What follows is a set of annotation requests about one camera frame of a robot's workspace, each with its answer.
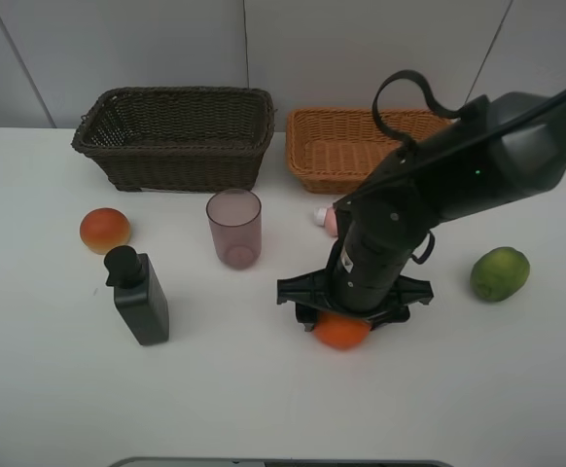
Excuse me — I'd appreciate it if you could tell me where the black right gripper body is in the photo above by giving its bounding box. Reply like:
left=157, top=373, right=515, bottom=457
left=276, top=213, right=434, bottom=332

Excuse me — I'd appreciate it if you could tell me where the green lime fruit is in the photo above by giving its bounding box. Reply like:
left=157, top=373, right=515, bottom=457
left=470, top=247, right=531, bottom=303

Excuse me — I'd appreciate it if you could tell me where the orange wicker basket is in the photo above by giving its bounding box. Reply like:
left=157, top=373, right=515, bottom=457
left=285, top=107, right=455, bottom=197

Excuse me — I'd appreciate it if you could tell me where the dark brown wicker basket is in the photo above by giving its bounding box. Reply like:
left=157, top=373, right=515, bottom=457
left=72, top=87, right=274, bottom=193

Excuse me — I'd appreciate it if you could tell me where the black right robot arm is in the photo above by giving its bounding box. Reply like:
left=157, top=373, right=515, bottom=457
left=277, top=70, right=566, bottom=331

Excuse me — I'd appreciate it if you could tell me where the pink small bottle white cap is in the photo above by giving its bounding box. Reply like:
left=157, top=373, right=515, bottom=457
left=313, top=207, right=338, bottom=237

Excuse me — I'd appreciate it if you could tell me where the black pump bottle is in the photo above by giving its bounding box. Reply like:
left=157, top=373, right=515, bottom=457
left=103, top=245, right=169, bottom=346

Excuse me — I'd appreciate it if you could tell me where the orange mandarin fruit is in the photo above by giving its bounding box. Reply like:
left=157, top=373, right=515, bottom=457
left=312, top=311, right=371, bottom=350

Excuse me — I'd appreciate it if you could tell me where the round orange bread bun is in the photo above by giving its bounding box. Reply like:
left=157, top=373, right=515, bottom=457
left=80, top=207, right=131, bottom=255

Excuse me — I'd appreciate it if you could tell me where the purple translucent plastic cup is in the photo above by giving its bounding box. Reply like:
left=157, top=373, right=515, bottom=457
left=206, top=189, right=262, bottom=270

